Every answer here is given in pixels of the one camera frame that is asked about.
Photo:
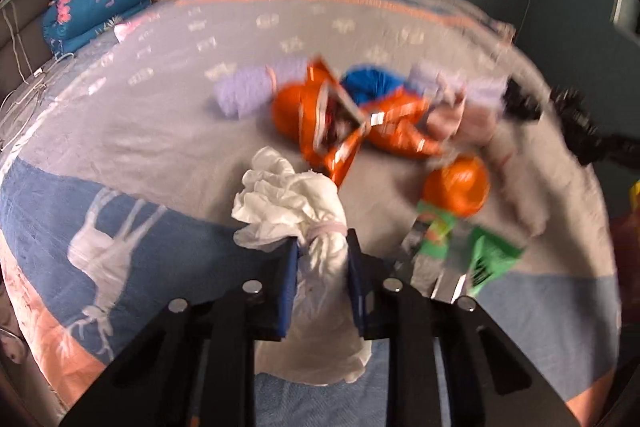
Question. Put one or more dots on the grey patterned bed sheet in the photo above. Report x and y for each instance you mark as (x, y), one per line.
(116, 195)

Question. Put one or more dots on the blue floral folded quilt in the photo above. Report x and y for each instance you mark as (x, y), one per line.
(68, 25)

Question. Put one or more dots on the orange snack wrapper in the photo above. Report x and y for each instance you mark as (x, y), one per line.
(320, 116)

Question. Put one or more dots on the white plastic bag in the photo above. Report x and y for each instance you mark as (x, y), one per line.
(322, 346)

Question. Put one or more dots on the lilac knitted cloth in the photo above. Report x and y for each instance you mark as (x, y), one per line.
(252, 87)

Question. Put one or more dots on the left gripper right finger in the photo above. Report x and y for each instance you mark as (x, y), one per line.
(385, 307)

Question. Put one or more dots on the grey upholstered headboard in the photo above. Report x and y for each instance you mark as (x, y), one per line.
(22, 46)

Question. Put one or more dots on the blue crumpled cloth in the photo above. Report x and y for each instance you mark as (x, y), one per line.
(367, 84)

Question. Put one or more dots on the pink cloth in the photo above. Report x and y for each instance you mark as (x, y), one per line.
(463, 108)

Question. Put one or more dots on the orange peel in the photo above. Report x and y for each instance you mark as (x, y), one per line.
(461, 188)

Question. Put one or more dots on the green silver snack wrapper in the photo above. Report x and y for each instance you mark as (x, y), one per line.
(446, 257)

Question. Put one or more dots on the window frame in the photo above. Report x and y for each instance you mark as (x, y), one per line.
(626, 17)

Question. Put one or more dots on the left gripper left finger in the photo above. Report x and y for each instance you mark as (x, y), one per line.
(258, 311)

